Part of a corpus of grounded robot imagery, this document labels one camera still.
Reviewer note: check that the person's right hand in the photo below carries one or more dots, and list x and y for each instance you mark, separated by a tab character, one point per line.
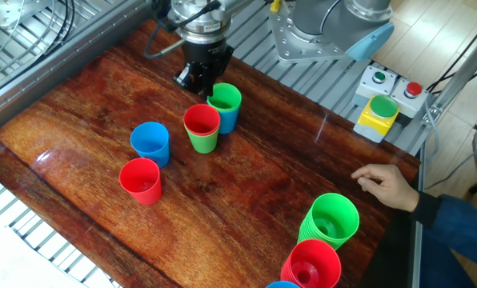
394	190

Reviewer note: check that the white paper stack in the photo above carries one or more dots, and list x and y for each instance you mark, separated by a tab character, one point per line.
6	264

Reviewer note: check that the blue cup stack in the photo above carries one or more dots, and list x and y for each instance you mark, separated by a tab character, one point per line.
282	285

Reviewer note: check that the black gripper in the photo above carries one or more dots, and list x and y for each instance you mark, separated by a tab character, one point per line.
204	56

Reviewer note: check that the yellow tag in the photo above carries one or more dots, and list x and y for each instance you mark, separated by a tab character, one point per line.
275	5

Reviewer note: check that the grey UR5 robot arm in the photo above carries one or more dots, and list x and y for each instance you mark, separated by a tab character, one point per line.
330	24

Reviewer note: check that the red cup stack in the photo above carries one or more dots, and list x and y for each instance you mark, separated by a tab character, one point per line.
312	264

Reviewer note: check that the white box red button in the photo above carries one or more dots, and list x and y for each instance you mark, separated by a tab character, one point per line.
408	100

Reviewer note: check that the green plastic cup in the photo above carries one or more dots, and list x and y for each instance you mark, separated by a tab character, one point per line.
202	145
230	94

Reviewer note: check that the yellow box green button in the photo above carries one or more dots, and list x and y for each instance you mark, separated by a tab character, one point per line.
376	122

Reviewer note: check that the silver metal bracket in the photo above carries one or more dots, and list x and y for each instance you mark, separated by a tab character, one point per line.
6	12

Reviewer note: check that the red plastic cup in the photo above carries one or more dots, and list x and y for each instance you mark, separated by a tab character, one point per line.
141	184
201	120

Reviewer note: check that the grey aluminium post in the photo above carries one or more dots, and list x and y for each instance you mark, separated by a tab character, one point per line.
460	78

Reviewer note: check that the blue trouser leg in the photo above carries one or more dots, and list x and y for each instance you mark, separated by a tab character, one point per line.
442	268

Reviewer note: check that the glossy wood grain board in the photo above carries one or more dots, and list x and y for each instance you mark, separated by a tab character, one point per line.
230	192

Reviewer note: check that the white box green button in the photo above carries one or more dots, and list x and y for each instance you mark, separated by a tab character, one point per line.
376	82

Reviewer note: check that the blue plastic cup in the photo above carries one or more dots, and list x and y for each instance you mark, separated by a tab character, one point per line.
150	146
228	122

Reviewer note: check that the green cup stack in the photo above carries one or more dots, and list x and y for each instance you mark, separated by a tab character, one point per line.
330	218

